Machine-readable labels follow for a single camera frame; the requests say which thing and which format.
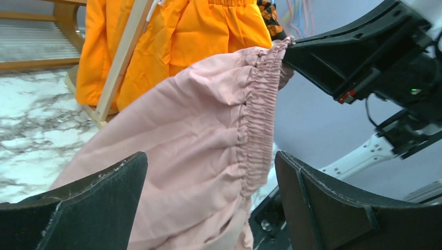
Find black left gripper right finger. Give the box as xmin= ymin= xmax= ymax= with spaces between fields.
xmin=275 ymin=151 xmax=441 ymax=249

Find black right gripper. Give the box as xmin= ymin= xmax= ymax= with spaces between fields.
xmin=283 ymin=1 xmax=441 ymax=104

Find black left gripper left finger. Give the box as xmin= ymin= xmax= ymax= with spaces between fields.
xmin=1 ymin=152 xmax=148 ymax=250

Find camouflage orange black shorts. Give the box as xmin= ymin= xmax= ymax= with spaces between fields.
xmin=256 ymin=0 xmax=287 ymax=41

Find pink shorts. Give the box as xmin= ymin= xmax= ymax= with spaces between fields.
xmin=52 ymin=36 xmax=294 ymax=249

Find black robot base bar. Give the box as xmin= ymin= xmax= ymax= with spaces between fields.
xmin=249 ymin=187 xmax=292 ymax=250

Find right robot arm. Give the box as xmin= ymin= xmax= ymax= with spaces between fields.
xmin=283 ymin=1 xmax=441 ymax=179

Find wooden shelf rack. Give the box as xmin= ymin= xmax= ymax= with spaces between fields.
xmin=1 ymin=1 xmax=87 ymax=71

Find wooden clothes rack frame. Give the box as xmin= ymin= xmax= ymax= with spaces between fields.
xmin=82 ymin=1 xmax=166 ymax=129

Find blue wire hanger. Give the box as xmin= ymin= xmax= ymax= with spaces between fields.
xmin=298 ymin=0 xmax=315 ymax=37

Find pink wire hanger left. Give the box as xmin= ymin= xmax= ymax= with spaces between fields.
xmin=286 ymin=0 xmax=304 ymax=38

